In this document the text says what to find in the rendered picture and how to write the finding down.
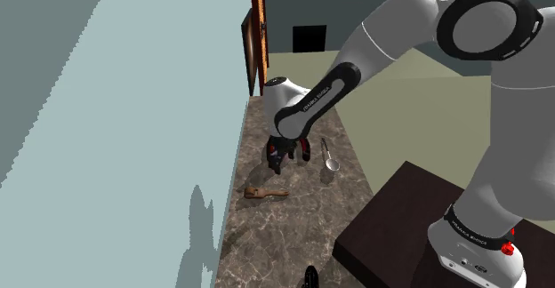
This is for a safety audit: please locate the brown wooden spoon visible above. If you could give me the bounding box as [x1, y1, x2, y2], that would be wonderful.
[243, 186, 290, 201]

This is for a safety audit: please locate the silver metal ladle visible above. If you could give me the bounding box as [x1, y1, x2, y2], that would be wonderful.
[320, 137, 341, 172]

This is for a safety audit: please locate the black upright object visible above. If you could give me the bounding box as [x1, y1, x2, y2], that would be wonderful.
[302, 264, 322, 288]

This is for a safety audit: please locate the brown wooden door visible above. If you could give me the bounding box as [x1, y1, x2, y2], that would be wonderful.
[248, 0, 270, 97]

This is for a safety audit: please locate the dark brown robot stand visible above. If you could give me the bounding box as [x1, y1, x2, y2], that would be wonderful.
[332, 160, 555, 288]

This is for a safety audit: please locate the dark framed wall picture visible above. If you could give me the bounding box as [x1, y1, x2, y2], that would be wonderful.
[240, 8, 257, 98]

